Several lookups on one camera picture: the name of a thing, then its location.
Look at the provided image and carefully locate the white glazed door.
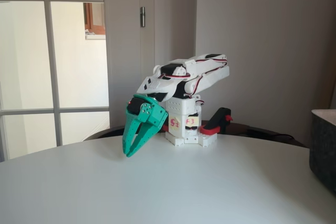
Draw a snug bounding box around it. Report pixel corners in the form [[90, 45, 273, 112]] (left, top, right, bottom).
[[0, 0, 110, 162]]

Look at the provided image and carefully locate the dark grey felt basket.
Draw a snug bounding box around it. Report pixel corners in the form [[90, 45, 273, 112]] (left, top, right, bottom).
[[309, 108, 336, 196]]

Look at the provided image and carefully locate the brown wooden window frame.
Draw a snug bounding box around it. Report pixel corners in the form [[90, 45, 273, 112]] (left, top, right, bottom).
[[82, 0, 107, 40]]

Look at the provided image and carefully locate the dark brown curved furniture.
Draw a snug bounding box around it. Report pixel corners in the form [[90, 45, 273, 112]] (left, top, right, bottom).
[[83, 122, 308, 149]]

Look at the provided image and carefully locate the silver door hinge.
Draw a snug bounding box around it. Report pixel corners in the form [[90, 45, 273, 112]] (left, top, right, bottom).
[[139, 6, 146, 28]]

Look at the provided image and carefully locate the yellow sticker pink F5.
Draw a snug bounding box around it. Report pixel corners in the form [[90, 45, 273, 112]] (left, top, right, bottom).
[[169, 115, 182, 131]]

